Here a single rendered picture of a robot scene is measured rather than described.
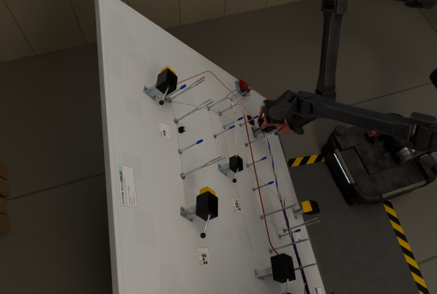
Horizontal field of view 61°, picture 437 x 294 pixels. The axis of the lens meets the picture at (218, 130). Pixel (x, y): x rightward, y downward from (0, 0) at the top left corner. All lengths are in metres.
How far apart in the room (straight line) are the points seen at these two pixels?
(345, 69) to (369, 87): 0.24
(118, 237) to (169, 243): 0.15
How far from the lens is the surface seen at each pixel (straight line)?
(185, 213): 0.99
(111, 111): 0.95
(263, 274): 1.20
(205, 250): 1.02
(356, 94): 3.20
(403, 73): 3.52
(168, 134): 1.07
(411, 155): 2.60
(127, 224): 0.85
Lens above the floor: 2.43
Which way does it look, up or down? 62 degrees down
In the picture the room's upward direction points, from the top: 7 degrees clockwise
